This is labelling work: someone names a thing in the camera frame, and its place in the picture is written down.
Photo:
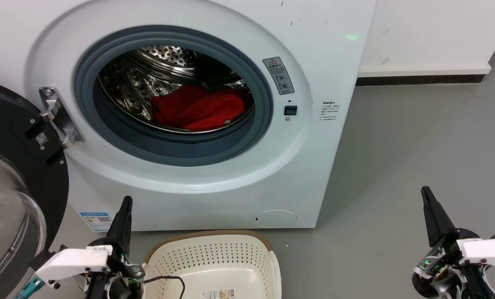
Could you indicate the cream perforated plastic laundry basket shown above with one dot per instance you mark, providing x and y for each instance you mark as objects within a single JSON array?
[{"x": 214, "y": 257}]

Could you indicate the grey rubber door gasket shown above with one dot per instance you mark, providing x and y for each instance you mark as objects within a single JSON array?
[{"x": 172, "y": 149}]

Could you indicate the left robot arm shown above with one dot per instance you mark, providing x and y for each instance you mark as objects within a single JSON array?
[{"x": 114, "y": 286}]

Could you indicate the blue white energy label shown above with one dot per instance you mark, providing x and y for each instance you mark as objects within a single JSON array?
[{"x": 97, "y": 221}]

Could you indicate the silver metal door hinge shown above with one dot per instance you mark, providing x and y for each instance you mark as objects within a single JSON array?
[{"x": 58, "y": 116}]

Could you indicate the QR code sticker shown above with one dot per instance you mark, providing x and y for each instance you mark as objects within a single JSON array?
[{"x": 42, "y": 138}]

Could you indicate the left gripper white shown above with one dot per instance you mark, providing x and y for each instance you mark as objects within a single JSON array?
[{"x": 70, "y": 262}]

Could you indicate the grey warning sticker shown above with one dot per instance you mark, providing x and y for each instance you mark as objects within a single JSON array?
[{"x": 279, "y": 75}]

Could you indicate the teal left camera connector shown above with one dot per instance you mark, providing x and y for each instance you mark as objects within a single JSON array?
[{"x": 31, "y": 288}]

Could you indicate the small printed text label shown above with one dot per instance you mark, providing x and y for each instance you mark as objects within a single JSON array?
[{"x": 329, "y": 110}]

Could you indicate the white and black baseboard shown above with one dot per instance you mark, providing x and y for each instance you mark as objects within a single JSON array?
[{"x": 422, "y": 74}]

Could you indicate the washing machine door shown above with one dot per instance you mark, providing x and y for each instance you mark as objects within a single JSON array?
[{"x": 14, "y": 124}]

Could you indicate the white front-load washing machine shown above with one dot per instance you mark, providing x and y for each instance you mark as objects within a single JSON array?
[{"x": 313, "y": 166}]

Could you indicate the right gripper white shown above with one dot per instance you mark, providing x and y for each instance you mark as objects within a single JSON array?
[{"x": 488, "y": 251}]

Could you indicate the red cloth garment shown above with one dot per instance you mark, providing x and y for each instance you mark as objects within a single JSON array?
[{"x": 197, "y": 108}]

